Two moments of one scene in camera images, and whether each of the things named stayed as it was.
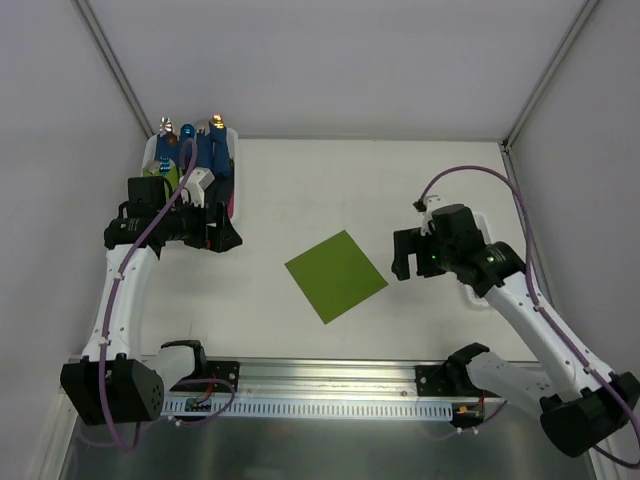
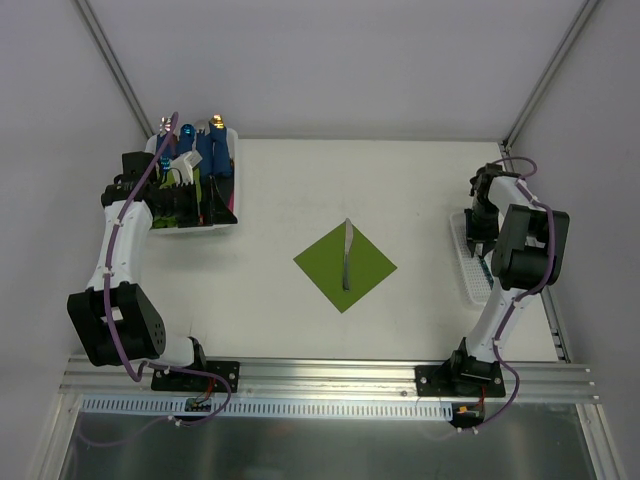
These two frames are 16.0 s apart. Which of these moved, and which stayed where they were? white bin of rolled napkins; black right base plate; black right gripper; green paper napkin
Moved: black right gripper; green paper napkin
Stayed: white bin of rolled napkins; black right base plate
